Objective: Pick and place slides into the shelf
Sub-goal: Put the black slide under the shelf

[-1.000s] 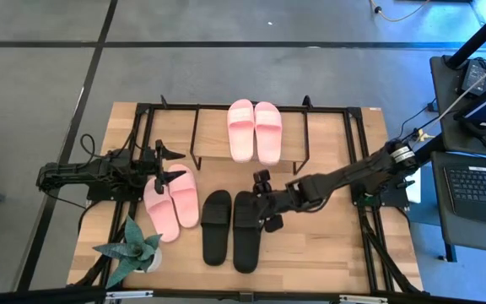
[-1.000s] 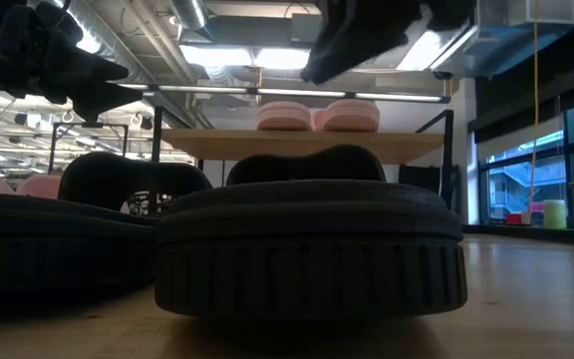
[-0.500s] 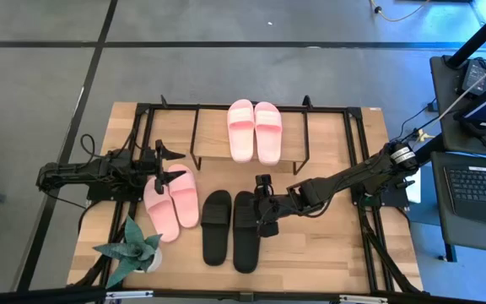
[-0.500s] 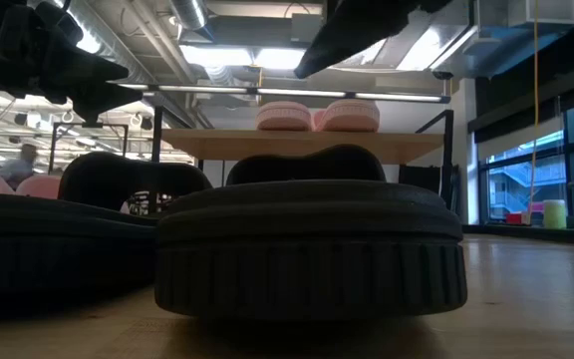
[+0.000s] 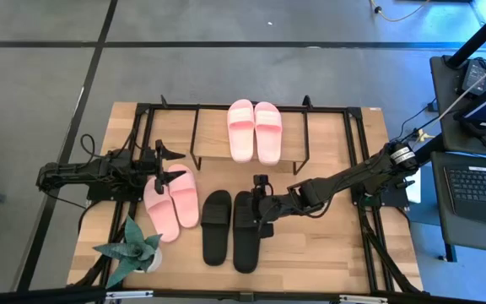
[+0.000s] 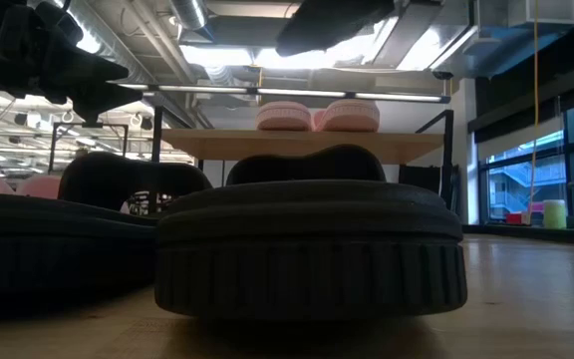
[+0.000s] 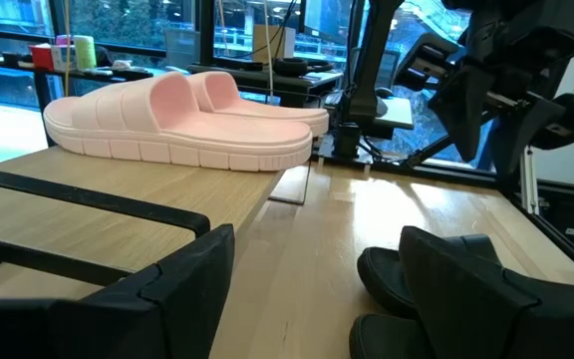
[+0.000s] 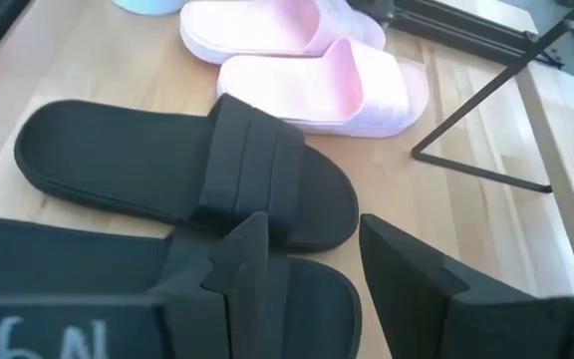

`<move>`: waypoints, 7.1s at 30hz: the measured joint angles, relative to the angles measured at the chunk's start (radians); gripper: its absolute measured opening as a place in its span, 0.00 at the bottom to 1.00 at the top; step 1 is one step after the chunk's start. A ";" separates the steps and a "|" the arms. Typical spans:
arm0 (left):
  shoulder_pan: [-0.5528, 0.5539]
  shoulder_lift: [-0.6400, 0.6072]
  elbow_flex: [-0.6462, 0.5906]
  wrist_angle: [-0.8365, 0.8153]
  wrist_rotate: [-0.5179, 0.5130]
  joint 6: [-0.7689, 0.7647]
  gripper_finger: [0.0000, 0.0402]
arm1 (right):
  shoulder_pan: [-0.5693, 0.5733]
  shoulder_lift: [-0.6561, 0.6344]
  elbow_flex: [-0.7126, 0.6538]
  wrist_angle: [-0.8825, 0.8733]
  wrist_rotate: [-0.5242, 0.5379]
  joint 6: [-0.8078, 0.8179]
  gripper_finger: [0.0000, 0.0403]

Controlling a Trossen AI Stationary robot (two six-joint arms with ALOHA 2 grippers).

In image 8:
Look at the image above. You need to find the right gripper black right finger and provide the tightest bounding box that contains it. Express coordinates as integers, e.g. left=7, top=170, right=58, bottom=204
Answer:
left=359, top=212, right=574, bottom=359

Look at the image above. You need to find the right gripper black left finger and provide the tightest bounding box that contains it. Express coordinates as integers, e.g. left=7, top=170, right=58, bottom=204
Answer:
left=149, top=211, right=271, bottom=359

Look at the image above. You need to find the black rubber slide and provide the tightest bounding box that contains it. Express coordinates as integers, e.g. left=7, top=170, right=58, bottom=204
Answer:
left=13, top=93, right=361, bottom=253
left=0, top=217, right=364, bottom=359

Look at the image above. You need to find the pink rubber slide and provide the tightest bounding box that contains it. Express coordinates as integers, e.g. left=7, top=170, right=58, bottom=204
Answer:
left=179, top=0, right=387, bottom=66
left=216, top=35, right=431, bottom=140

